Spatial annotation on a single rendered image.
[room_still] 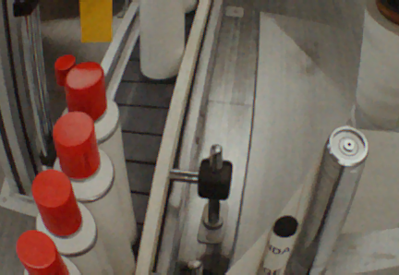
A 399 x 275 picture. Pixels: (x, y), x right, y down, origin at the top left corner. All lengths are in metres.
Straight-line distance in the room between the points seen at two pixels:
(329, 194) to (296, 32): 0.42
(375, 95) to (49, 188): 0.39
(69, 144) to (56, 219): 0.05
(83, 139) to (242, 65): 0.46
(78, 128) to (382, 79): 0.34
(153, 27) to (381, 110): 0.28
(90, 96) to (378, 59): 0.31
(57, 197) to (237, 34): 0.56
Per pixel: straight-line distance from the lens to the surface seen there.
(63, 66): 0.80
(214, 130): 0.74
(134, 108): 0.69
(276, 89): 0.72
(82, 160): 0.40
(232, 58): 0.83
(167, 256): 0.58
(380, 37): 0.58
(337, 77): 0.76
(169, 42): 0.68
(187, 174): 0.59
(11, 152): 0.65
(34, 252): 0.34
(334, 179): 0.42
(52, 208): 0.36
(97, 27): 0.49
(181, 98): 0.65
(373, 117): 0.65
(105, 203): 0.43
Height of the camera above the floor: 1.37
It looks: 48 degrees down
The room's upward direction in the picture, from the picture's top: straight up
